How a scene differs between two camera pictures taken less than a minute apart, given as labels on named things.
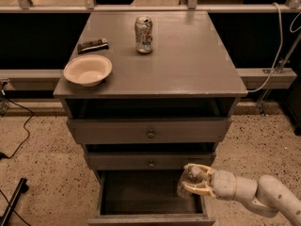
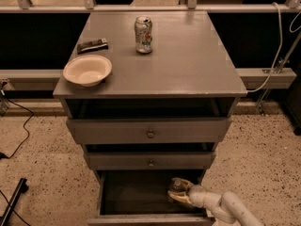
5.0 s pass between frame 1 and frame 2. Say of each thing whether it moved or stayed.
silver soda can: stayed
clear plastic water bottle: moved
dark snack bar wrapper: stayed
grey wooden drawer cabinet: stayed
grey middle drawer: stayed
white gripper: moved
